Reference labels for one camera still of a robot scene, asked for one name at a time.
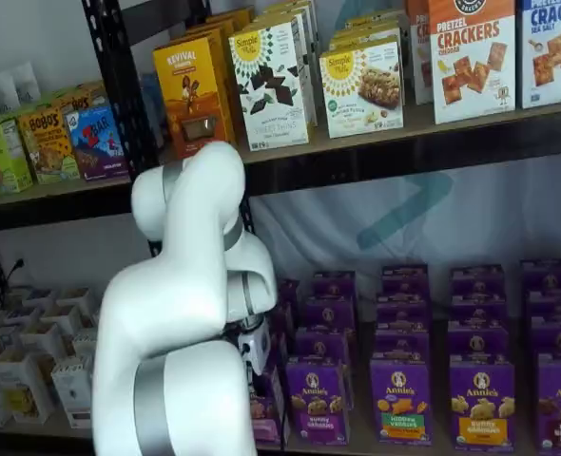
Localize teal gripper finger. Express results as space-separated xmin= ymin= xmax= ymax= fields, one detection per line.
xmin=244 ymin=362 xmax=260 ymax=396

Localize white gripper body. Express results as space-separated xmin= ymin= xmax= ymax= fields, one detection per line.
xmin=237 ymin=326 xmax=269 ymax=377

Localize purple Annie's box pink patch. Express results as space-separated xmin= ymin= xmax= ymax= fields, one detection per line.
xmin=248 ymin=363 xmax=292 ymax=448

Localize purple Annie's box green patch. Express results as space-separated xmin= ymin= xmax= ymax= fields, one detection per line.
xmin=369 ymin=358 xmax=435 ymax=448

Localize purple Annie's box orange patch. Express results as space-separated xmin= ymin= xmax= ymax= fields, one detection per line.
xmin=449 ymin=360 xmax=517 ymax=453

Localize blue Zbar box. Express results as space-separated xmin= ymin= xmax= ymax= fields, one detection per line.
xmin=66 ymin=104 xmax=131 ymax=183

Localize Simple Mills sweet thins box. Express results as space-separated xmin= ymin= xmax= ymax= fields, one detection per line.
xmin=227 ymin=20 xmax=318 ymax=153
xmin=269 ymin=0 xmax=318 ymax=16
xmin=253 ymin=8 xmax=318 ymax=30

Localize orange Revival snack box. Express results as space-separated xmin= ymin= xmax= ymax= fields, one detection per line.
xmin=152 ymin=33 xmax=238 ymax=161
xmin=184 ymin=19 xmax=244 ymax=58
xmin=203 ymin=6 xmax=256 ymax=30

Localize Simple Mills almond bar box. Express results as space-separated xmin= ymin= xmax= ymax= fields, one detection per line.
xmin=329 ymin=25 xmax=403 ymax=49
xmin=319 ymin=34 xmax=406 ymax=141
xmin=340 ymin=13 xmax=405 ymax=33

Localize orange Bobo's box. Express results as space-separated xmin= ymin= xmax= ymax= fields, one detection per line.
xmin=17 ymin=106 xmax=82 ymax=186
xmin=53 ymin=83 xmax=106 ymax=114

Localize orange cheddar pretzel crackers box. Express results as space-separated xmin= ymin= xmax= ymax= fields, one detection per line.
xmin=405 ymin=0 xmax=435 ymax=107
xmin=427 ymin=0 xmax=518 ymax=126

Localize blue sea salt crackers box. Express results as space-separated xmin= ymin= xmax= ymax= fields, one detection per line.
xmin=517 ymin=0 xmax=561 ymax=110

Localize white backdrop with teal logo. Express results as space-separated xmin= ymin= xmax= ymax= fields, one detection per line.
xmin=249 ymin=0 xmax=561 ymax=308

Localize black metal shelving rack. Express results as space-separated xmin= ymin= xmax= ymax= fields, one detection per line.
xmin=81 ymin=0 xmax=561 ymax=241

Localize black wall plug cable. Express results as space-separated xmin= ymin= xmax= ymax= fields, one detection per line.
xmin=5 ymin=257 xmax=28 ymax=280

